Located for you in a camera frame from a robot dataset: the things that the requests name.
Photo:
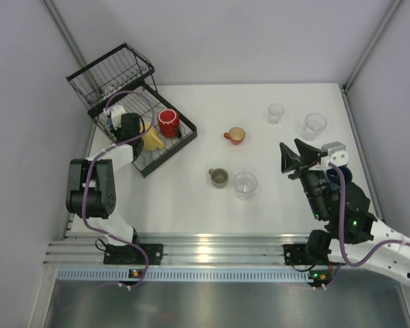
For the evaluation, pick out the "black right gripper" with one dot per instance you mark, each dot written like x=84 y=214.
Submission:
x=301 y=168

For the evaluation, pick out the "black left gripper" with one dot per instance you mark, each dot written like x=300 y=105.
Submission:
x=132 y=122

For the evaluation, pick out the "yellow mug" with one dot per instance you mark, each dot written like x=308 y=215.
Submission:
x=151 y=140

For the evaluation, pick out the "red mug black handle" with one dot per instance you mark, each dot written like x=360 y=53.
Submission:
x=169 y=123

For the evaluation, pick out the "black wire dish rack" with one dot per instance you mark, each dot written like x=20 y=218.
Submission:
x=124 y=76

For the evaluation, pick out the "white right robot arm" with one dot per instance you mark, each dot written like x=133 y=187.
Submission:
x=352 y=235

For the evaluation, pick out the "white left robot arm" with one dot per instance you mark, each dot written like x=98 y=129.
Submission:
x=91 y=195

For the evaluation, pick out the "clear glass far right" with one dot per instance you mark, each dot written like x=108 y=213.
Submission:
x=313 y=125

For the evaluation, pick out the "clear glass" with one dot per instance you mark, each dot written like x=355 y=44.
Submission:
x=275 y=113
x=313 y=125
x=245 y=185

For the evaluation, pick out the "dark blue mug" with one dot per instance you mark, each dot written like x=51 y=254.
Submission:
x=334 y=179

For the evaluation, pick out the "clear glass at back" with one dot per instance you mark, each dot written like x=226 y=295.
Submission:
x=275 y=113

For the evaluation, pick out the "clear glass near centre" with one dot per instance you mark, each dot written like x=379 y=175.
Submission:
x=245 y=185

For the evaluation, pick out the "orange small cup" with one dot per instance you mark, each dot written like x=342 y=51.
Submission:
x=235 y=135

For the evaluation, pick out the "olive green small cup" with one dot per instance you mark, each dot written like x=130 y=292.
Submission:
x=219 y=177

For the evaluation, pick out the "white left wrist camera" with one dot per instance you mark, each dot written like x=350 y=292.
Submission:
x=115 y=113

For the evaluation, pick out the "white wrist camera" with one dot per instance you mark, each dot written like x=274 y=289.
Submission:
x=115 y=113
x=333 y=153

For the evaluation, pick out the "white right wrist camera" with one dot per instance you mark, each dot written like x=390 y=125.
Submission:
x=333 y=153

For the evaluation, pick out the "aluminium mounting rail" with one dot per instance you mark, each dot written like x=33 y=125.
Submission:
x=183 y=250

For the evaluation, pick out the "slotted cable duct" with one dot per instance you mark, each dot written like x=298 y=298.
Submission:
x=185 y=275

